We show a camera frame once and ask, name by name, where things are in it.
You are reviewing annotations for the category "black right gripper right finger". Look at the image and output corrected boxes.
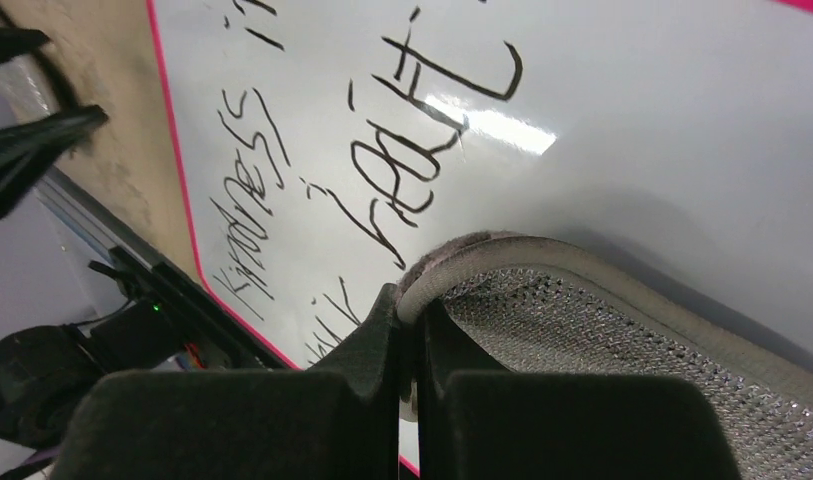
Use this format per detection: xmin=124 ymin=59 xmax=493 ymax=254
xmin=417 ymin=301 xmax=740 ymax=479

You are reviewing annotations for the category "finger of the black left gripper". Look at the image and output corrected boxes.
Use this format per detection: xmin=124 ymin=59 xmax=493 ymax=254
xmin=0 ymin=105 xmax=108 ymax=220
xmin=0 ymin=27 xmax=50 ymax=65

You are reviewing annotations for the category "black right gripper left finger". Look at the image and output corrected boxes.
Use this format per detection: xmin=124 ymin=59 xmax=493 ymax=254
xmin=52 ymin=284 xmax=399 ymax=479

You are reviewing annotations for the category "silver sparkly scrub pad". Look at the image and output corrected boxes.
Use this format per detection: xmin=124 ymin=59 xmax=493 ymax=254
xmin=395 ymin=232 xmax=813 ymax=479

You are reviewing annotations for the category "aluminium rail frame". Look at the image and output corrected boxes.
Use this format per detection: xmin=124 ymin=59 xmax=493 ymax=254
xmin=36 ymin=167 xmax=203 ymax=295

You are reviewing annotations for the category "pink framed whiteboard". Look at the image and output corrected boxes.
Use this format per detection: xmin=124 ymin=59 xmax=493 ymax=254
xmin=147 ymin=1 xmax=813 ymax=374

